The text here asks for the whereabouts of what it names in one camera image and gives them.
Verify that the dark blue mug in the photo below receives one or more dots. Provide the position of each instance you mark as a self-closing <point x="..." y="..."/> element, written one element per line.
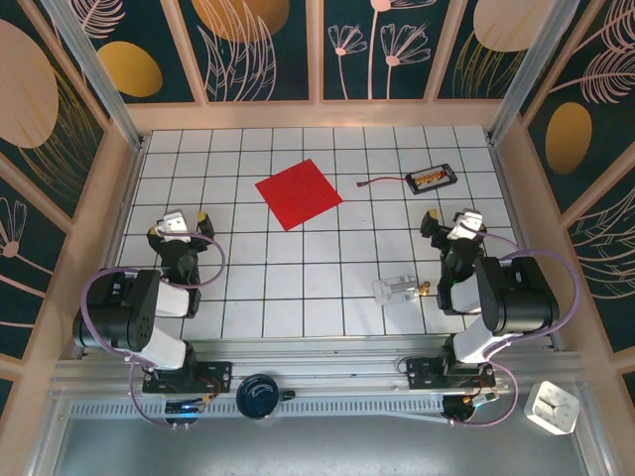
<point x="256" y="396"/>

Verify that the small brass fitting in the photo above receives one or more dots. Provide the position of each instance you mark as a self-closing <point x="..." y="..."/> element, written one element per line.
<point x="423" y="288"/>

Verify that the red cloth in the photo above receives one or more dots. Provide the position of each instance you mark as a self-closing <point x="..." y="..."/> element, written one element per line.
<point x="297" y="193"/>

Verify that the clear plastic connector block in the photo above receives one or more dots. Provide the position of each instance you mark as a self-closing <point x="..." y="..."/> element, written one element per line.
<point x="393" y="290"/>

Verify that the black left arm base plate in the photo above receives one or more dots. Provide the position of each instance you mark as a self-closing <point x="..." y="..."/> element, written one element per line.
<point x="213" y="374"/>

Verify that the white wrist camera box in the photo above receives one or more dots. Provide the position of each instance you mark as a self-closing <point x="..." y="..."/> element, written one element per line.
<point x="466" y="223"/>
<point x="174" y="225"/>

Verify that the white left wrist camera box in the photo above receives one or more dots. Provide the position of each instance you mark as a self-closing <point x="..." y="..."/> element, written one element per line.
<point x="174" y="225"/>

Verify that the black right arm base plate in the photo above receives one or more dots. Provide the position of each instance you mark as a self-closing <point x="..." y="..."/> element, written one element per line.
<point x="421" y="372"/>

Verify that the aluminium corner post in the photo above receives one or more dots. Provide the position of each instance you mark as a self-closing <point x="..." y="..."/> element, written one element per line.
<point x="531" y="74"/>
<point x="101" y="82"/>

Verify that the white square clock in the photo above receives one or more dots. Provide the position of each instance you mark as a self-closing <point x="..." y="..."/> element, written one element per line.
<point x="552" y="407"/>

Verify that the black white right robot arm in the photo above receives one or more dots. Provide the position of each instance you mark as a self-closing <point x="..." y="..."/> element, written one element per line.
<point x="521" y="307"/>

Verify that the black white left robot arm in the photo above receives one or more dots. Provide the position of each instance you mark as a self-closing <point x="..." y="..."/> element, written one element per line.
<point x="124" y="317"/>

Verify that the black battery pack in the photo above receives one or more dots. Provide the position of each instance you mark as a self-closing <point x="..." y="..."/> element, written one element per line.
<point x="430" y="178"/>

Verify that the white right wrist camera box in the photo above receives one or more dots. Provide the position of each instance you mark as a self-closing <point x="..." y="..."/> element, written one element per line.
<point x="466" y="223"/>

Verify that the aluminium side rail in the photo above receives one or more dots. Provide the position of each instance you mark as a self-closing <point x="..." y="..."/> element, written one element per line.
<point x="514" y="198"/>
<point x="129" y="188"/>

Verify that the small circuit board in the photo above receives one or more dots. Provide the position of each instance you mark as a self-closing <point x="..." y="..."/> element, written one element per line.
<point x="478" y="399"/>
<point x="186" y="407"/>

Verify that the aluminium front rail frame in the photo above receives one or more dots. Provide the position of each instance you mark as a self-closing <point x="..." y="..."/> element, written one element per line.
<point x="322" y="364"/>

